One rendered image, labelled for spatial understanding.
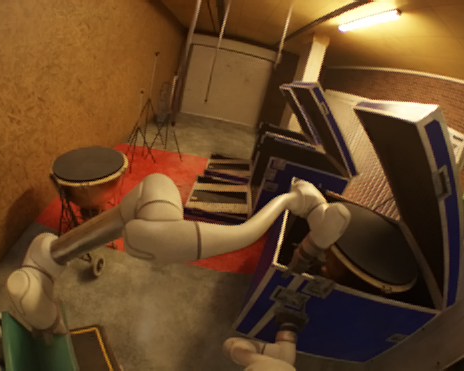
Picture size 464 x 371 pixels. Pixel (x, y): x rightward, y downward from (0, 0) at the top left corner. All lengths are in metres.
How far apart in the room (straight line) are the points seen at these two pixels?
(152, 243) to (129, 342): 1.27
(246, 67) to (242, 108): 1.56
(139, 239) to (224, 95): 7.51
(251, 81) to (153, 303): 7.35
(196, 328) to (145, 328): 0.38
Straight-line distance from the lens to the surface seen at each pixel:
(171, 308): 1.75
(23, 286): 0.82
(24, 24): 2.33
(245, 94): 7.86
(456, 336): 1.78
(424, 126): 0.75
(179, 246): 0.47
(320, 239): 0.74
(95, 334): 1.39
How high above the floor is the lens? 1.59
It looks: 28 degrees down
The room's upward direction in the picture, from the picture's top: 15 degrees clockwise
